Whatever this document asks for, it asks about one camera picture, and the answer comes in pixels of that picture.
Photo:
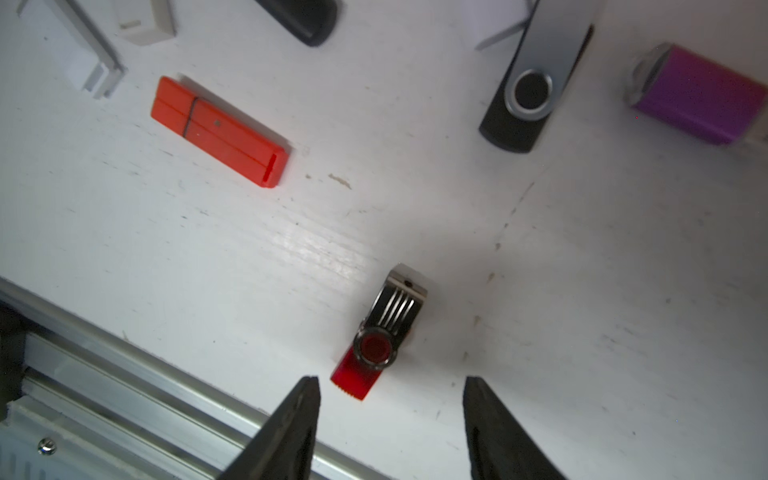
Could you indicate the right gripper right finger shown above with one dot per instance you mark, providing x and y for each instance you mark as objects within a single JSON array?
[{"x": 499, "y": 447}]

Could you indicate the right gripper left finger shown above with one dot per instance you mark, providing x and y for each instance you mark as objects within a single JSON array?
[{"x": 283, "y": 448}]

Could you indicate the red black swivel usb drive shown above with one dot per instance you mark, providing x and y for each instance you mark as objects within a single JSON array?
[{"x": 377, "y": 340}]

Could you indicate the purple usb drive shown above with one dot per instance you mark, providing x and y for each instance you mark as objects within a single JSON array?
[{"x": 700, "y": 97}]

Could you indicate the black silver swivel usb drive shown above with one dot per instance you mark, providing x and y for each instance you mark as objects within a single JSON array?
[{"x": 552, "y": 44}]

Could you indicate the red rectangular usb drive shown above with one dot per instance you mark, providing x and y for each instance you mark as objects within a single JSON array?
[{"x": 219, "y": 134}]

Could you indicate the black oval usb drive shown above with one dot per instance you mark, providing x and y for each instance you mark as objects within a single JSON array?
[{"x": 310, "y": 21}]

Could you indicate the white usb drive centre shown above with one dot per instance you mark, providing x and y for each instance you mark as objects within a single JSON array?
[{"x": 489, "y": 21}]

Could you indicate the white usb drive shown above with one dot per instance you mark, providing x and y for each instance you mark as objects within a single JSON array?
[
  {"x": 489, "y": 21},
  {"x": 144, "y": 22},
  {"x": 75, "y": 45}
]

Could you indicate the white usb drive middle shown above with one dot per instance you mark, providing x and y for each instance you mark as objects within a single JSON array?
[{"x": 144, "y": 22}]

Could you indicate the white usb drive lower left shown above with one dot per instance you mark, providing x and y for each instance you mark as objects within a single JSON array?
[{"x": 75, "y": 45}]

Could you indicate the aluminium front rail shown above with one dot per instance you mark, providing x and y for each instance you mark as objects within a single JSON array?
[{"x": 80, "y": 403}]

